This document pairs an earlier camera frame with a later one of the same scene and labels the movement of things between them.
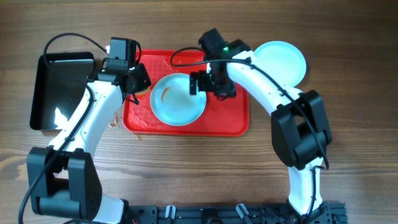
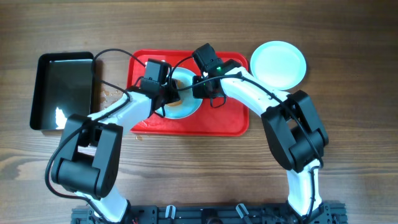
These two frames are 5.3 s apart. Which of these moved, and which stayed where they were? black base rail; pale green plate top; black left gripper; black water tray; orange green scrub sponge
Moved: orange green scrub sponge; black left gripper
Stayed: black base rail; pale green plate top; black water tray
